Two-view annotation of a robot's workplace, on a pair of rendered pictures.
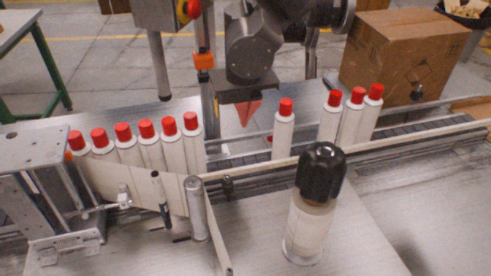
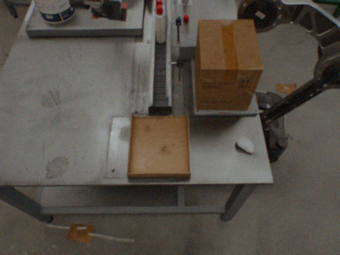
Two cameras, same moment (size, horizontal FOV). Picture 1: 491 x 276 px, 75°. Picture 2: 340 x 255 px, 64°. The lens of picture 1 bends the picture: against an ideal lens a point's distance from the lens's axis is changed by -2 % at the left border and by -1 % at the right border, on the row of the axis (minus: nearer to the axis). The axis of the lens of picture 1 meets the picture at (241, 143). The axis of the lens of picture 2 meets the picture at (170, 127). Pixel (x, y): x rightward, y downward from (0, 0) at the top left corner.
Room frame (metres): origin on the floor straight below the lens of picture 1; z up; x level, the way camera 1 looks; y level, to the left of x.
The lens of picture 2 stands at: (1.09, -1.48, 1.88)
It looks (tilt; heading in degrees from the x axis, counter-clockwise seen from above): 58 degrees down; 106
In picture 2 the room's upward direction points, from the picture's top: 2 degrees counter-clockwise
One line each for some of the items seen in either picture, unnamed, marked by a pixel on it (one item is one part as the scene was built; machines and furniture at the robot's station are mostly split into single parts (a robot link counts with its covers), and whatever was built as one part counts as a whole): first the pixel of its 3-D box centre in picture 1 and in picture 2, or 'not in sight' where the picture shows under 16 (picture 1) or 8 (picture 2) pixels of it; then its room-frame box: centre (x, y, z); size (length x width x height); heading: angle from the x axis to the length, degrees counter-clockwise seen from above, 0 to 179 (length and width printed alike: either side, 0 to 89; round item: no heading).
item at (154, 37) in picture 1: (158, 61); not in sight; (0.69, 0.19, 1.18); 0.04 x 0.04 x 0.21
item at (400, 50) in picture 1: (396, 57); (223, 66); (1.09, -0.57, 0.99); 0.30 x 0.24 x 0.27; 104
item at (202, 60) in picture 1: (209, 113); not in sight; (0.66, 0.08, 1.05); 0.10 x 0.04 x 0.33; 15
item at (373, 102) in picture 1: (367, 117); (160, 24); (0.73, -0.36, 0.98); 0.05 x 0.05 x 0.20
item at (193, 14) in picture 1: (192, 8); not in sight; (0.62, 0.09, 1.33); 0.04 x 0.03 x 0.04; 160
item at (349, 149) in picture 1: (339, 151); (154, 25); (0.67, -0.28, 0.91); 1.07 x 0.01 x 0.02; 105
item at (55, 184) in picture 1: (55, 191); not in sight; (0.43, 0.40, 1.01); 0.14 x 0.13 x 0.26; 105
